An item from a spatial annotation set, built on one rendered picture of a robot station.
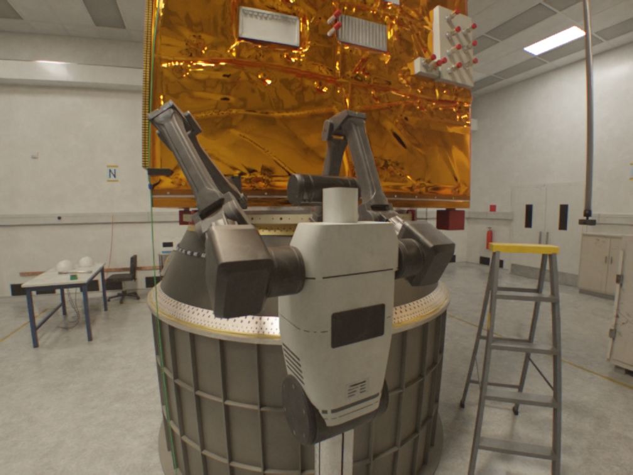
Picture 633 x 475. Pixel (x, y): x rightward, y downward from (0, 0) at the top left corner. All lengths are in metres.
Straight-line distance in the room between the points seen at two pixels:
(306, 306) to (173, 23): 1.48
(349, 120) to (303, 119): 0.67
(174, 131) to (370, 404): 0.78
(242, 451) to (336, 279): 1.45
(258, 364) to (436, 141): 1.62
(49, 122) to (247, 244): 7.34
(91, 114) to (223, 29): 6.01
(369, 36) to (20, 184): 6.99
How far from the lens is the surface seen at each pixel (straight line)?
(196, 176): 0.73
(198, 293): 1.72
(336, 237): 0.56
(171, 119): 0.85
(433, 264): 0.73
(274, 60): 1.73
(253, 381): 1.61
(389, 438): 1.98
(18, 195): 7.79
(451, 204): 2.17
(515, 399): 2.29
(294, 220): 1.56
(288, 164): 1.56
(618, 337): 4.42
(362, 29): 2.04
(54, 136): 7.65
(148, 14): 1.91
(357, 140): 0.97
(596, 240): 8.03
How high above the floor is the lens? 1.74
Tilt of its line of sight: 5 degrees down
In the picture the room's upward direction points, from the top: straight up
